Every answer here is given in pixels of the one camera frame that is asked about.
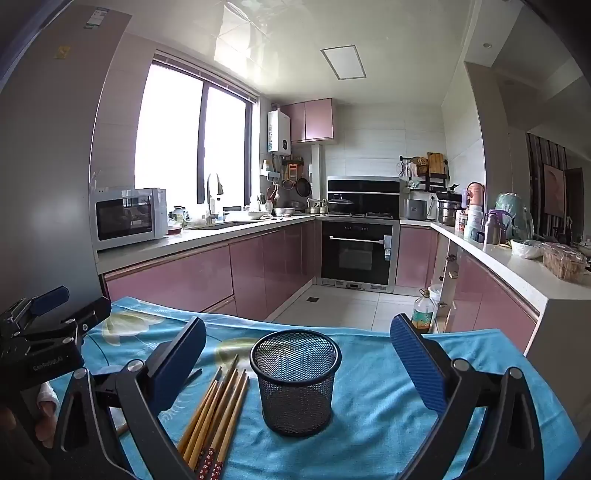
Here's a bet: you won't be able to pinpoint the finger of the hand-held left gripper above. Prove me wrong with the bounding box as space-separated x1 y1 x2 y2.
27 296 113 352
0 285 71 340

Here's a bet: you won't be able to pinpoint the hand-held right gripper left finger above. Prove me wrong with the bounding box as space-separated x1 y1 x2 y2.
48 316 207 480

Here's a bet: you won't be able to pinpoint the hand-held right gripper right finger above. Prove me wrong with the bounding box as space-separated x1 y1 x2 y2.
390 314 546 480

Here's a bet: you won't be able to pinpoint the bundle of wooden chopsticks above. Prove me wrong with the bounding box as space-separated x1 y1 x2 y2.
177 353 250 480

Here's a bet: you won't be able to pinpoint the black mesh utensil holder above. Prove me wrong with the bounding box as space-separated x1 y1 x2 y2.
250 329 341 438

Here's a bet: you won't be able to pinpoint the person's left hand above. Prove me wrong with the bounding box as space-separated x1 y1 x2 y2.
33 382 62 444

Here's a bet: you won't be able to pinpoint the cooking oil bottle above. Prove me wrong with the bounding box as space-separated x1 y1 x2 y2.
411 289 435 334

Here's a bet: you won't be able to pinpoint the blue printed tablecloth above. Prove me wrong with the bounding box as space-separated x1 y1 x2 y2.
46 296 583 480

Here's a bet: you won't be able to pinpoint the pink base cabinets long run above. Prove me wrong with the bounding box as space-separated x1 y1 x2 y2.
102 217 322 319

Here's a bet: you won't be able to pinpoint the pink base cabinets corner run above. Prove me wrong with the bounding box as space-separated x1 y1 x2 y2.
396 224 541 354

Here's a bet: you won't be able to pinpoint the white microwave oven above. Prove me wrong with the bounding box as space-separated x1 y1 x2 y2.
95 187 169 251

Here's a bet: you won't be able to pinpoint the grey refrigerator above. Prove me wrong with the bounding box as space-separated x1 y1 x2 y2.
0 4 132 324

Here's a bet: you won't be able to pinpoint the black built-in oven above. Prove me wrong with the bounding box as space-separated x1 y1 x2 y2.
315 217 402 294

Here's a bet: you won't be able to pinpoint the purple thermos bottle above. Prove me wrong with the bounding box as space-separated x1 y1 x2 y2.
482 210 513 245

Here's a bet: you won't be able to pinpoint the steel steamer pot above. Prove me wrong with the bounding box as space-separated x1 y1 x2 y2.
436 198 458 226

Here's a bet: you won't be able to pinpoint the white bowl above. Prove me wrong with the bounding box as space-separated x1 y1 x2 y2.
510 239 546 260

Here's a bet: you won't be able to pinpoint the steel kitchen faucet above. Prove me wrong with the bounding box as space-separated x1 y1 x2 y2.
205 173 225 224

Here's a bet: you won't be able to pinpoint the black wok with lid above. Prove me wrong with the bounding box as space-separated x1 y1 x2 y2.
327 195 356 215

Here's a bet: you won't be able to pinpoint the black range hood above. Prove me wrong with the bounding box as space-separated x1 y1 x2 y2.
327 175 402 214

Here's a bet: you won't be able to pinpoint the clear plastic snack box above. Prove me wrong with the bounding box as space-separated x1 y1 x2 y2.
542 243 589 282

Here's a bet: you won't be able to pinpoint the pink thermos jug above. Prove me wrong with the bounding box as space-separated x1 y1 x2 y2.
465 182 486 217

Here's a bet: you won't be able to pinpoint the green kitchen appliance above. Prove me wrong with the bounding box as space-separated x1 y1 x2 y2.
495 193 532 241

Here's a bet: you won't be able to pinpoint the kitchen window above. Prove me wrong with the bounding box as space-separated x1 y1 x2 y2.
134 53 259 217

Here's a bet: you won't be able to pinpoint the ceiling light panel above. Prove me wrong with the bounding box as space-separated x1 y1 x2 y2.
321 45 367 81

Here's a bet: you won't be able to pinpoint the black wall rack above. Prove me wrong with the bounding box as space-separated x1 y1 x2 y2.
399 152 451 193

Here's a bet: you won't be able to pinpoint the framed wall picture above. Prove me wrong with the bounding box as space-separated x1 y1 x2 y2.
542 163 566 217

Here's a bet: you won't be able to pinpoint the white wall water heater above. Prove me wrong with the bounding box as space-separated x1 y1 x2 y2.
267 110 291 155

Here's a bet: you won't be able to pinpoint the pink wall cabinet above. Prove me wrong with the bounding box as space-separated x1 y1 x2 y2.
280 98 334 144

